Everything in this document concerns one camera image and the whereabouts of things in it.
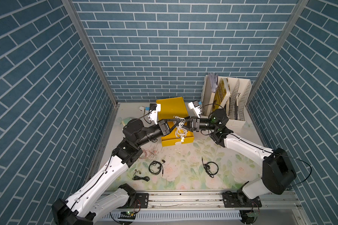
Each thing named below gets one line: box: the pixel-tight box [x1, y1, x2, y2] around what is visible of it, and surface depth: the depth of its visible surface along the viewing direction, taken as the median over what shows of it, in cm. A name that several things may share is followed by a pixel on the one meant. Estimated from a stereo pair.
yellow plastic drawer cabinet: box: [156, 96, 194, 147], surface depth 84 cm
